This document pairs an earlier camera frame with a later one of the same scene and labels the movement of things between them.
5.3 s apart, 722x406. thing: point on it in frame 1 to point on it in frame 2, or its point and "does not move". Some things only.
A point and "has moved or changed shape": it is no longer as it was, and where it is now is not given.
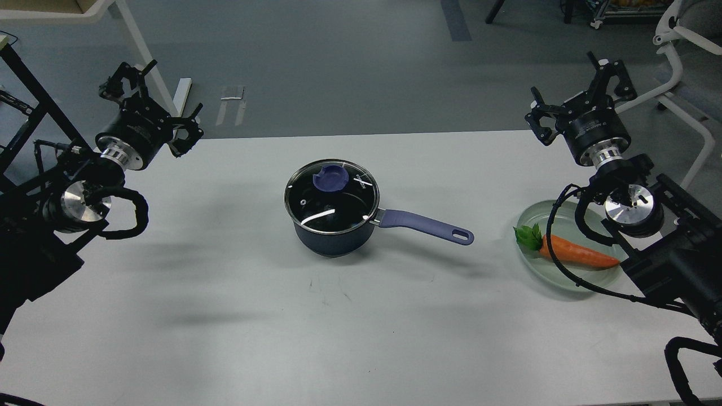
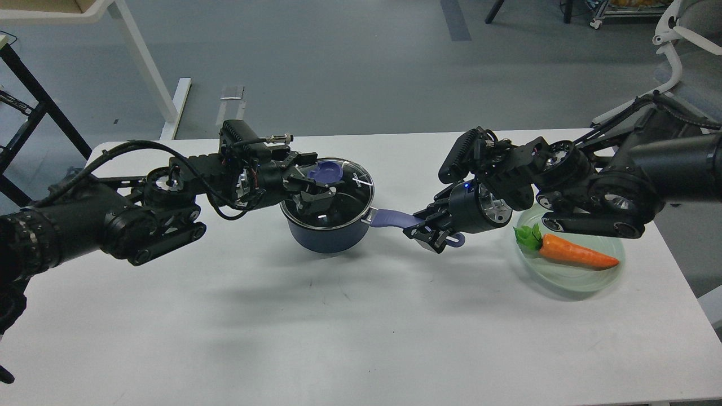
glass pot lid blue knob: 331,178 has moved or changed shape
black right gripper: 593,128 to 470,208
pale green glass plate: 566,226 does not move
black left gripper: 140,129 to 262,182
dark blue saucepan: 333,206 does not move
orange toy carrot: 531,237 does not move
